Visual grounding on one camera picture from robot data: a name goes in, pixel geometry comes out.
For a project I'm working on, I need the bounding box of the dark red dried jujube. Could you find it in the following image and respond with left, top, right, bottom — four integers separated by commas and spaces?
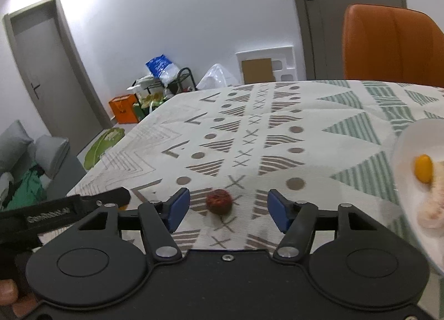
205, 189, 233, 216

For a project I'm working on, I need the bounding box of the peeled pomelo segment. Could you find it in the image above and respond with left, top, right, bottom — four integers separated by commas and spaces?
417, 162, 443, 229

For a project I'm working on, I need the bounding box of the small orange kumquat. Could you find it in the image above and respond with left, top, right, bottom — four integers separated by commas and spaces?
414, 154, 433, 184

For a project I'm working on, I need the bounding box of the person's left hand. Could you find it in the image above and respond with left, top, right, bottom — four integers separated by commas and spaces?
0, 280, 38, 318

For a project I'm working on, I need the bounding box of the green floor mat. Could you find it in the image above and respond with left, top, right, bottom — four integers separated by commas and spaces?
84, 128, 125, 171

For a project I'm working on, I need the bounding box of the grey sofa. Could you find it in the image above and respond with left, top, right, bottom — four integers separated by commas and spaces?
1, 120, 86, 211

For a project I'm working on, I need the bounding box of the patterned white tablecloth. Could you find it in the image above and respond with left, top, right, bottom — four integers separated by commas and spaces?
37, 79, 444, 320

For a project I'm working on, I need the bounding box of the orange box on floor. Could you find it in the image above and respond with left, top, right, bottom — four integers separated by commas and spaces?
109, 94, 138, 124

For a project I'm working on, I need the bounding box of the grey door at left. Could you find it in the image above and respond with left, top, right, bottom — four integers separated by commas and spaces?
4, 0, 113, 149

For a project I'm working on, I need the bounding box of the black metal rack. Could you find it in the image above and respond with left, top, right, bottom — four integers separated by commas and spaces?
127, 67, 197, 103

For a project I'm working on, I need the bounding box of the blue white plastic bag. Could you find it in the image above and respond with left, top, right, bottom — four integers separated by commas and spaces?
146, 54, 180, 87

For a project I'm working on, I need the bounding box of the white ceramic plate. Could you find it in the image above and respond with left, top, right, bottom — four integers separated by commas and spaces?
390, 119, 443, 274

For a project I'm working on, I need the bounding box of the white foam packaging board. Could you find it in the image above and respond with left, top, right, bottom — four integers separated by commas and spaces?
236, 46, 297, 84

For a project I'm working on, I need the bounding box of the orange leather chair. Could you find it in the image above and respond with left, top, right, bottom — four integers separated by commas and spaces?
342, 4, 443, 87

